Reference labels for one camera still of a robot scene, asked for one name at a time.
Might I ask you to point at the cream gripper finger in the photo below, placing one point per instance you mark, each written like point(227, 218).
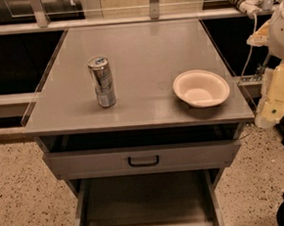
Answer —
point(259, 38)
point(270, 109)

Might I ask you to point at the silver blue redbull can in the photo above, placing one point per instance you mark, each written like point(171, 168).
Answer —
point(102, 78)

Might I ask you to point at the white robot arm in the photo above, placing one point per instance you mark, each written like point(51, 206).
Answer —
point(276, 33)

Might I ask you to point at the grey metal drawer cabinet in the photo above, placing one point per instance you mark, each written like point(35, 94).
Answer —
point(144, 58)

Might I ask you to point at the open grey middle drawer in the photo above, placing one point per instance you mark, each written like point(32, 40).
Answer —
point(183, 198)

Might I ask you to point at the grey top drawer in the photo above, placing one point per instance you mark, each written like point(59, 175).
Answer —
point(113, 162)

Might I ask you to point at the metal clamp rod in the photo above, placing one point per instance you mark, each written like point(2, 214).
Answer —
point(261, 69)

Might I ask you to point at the white power strip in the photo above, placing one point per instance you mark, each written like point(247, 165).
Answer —
point(247, 7)

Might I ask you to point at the white paper bowl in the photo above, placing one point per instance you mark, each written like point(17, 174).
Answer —
point(201, 88)

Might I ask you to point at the black drawer handle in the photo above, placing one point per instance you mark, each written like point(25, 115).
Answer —
point(145, 161)

